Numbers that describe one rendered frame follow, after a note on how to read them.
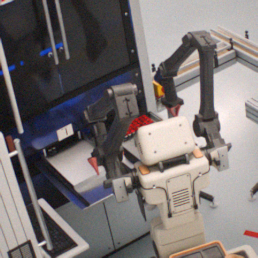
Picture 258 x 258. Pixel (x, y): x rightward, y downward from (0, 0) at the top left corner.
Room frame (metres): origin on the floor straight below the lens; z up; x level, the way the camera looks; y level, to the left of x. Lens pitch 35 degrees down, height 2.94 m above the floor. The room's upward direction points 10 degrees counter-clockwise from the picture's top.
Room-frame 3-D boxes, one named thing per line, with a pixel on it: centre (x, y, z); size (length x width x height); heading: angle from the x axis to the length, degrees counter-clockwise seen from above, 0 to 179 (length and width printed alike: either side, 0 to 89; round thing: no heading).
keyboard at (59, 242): (2.37, 0.47, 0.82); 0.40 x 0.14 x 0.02; 29
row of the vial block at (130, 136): (2.89, -0.05, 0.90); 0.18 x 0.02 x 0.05; 118
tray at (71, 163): (2.75, 0.26, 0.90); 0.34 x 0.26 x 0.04; 29
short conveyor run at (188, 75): (3.39, -0.38, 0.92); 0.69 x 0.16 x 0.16; 119
